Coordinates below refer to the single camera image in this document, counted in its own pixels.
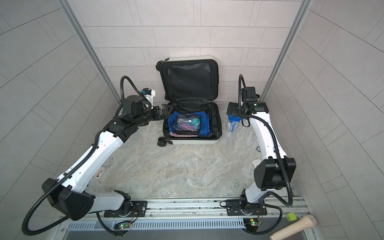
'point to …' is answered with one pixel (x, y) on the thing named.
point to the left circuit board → (124, 225)
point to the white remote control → (256, 162)
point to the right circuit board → (255, 223)
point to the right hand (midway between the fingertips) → (234, 109)
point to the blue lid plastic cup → (233, 120)
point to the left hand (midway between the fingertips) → (171, 106)
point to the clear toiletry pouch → (186, 124)
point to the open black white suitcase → (190, 86)
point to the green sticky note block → (291, 216)
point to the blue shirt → (204, 118)
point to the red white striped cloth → (182, 135)
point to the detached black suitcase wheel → (162, 141)
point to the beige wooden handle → (307, 222)
